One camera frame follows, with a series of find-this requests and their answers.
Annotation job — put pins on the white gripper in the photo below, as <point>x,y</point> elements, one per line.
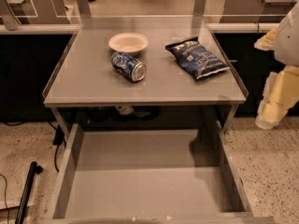
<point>288,46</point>

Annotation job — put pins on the blue pepsi can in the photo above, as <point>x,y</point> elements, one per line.
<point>128,66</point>

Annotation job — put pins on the grey cabinet with table top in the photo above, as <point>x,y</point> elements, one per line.
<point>84,75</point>

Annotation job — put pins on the open grey top drawer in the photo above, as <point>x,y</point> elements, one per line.
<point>149,177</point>

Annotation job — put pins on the blue chip bag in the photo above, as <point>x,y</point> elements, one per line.
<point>195,59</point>

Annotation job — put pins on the white paper bowl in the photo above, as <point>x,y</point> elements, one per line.
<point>131,43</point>

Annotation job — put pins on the white label tag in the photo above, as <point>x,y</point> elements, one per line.
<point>125,110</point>

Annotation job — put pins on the black pole on floor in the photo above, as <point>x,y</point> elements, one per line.
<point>34,169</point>

